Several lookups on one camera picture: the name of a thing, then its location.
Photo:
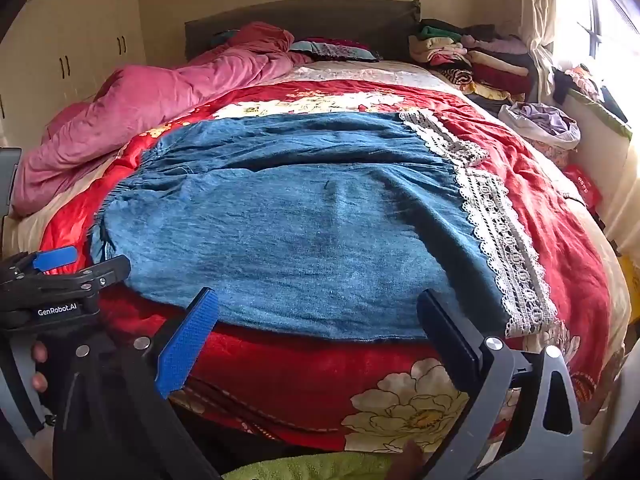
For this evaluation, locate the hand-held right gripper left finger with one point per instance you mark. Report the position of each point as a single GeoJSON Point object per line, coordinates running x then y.
{"type": "Point", "coordinates": [187, 345]}

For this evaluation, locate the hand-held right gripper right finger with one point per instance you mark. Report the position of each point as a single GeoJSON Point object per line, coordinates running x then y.
{"type": "Point", "coordinates": [450, 340]}

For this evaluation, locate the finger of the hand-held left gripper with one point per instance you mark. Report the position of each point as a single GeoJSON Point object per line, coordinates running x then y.
{"type": "Point", "coordinates": [100, 272]}
{"type": "Point", "coordinates": [55, 258]}

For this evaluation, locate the blue denim pants lace trim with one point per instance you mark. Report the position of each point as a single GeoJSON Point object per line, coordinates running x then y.
{"type": "Point", "coordinates": [300, 220]}

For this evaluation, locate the person's left hand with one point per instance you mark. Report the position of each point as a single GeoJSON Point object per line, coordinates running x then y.
{"type": "Point", "coordinates": [39, 352]}

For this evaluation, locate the dark grey panel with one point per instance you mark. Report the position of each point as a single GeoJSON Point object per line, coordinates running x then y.
{"type": "Point", "coordinates": [10, 180]}

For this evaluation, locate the red floral blanket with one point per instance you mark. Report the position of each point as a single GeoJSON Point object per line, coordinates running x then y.
{"type": "Point", "coordinates": [550, 220]}

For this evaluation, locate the person's green fleece garment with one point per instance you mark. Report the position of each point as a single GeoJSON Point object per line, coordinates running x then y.
{"type": "Point", "coordinates": [310, 467]}

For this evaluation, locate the pink quilt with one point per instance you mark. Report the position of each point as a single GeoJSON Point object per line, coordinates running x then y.
{"type": "Point", "coordinates": [150, 95]}

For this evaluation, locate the red packet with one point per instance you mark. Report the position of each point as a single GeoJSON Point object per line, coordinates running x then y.
{"type": "Point", "coordinates": [582, 185]}

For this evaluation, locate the cream wardrobe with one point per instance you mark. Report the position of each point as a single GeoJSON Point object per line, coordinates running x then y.
{"type": "Point", "coordinates": [75, 35]}

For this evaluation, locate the plastic bag of clothes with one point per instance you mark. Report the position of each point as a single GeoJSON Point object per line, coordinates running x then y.
{"type": "Point", "coordinates": [545, 125]}

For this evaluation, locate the stack of folded clothes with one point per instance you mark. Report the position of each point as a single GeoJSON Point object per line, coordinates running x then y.
{"type": "Point", "coordinates": [490, 65]}

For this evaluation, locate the clothes pile on windowsill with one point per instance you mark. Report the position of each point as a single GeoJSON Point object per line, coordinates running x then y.
{"type": "Point", "coordinates": [582, 80]}

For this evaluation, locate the dark patterned pillow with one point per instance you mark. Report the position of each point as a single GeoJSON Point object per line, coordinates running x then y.
{"type": "Point", "coordinates": [335, 50]}

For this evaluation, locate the dark grey headboard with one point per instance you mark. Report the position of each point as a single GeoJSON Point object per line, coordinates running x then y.
{"type": "Point", "coordinates": [325, 20]}

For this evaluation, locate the cream curtain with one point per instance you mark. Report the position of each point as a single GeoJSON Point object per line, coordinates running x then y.
{"type": "Point", "coordinates": [537, 10]}

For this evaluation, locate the window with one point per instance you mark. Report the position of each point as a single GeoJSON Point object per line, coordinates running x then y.
{"type": "Point", "coordinates": [605, 15]}

